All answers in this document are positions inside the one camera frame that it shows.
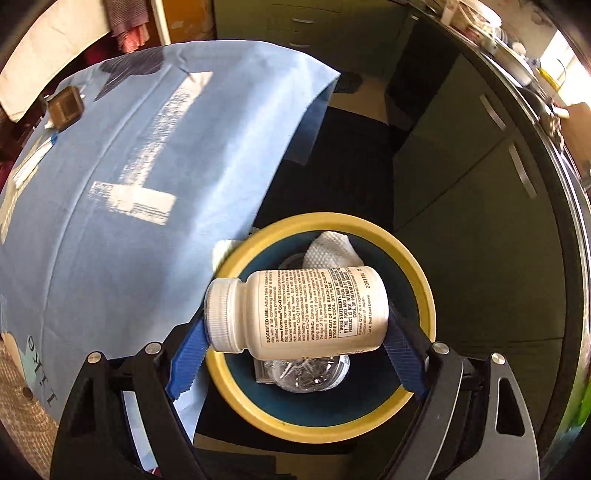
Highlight red striped cloth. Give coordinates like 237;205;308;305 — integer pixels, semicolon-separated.
108;0;153;51

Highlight white pill bottle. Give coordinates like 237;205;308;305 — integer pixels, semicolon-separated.
204;265;389;361

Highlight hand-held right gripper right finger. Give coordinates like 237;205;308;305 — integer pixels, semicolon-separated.
382;305;540;480

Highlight small brown ribbed box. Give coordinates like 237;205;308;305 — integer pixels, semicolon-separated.
47;86;85;130

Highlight blue printed tablecloth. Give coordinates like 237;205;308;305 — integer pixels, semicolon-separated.
0;41;341;462

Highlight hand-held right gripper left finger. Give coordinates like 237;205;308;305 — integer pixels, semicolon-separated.
50;318;211;480

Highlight small dark floor mat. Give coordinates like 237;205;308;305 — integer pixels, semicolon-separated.
337;71;365;95

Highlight green base cabinets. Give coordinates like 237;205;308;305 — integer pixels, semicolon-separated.
215;0;583;416

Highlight yellow rimmed dark bin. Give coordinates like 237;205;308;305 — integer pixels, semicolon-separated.
203;213;437;440

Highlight crushed clear plastic bottle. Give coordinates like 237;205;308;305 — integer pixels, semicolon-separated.
253;256;352;393

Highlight textured white paper towel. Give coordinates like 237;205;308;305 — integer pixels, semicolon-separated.
302;231;365;271

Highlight orange wooden door frame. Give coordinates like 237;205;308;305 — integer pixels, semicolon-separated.
152;0;215;47

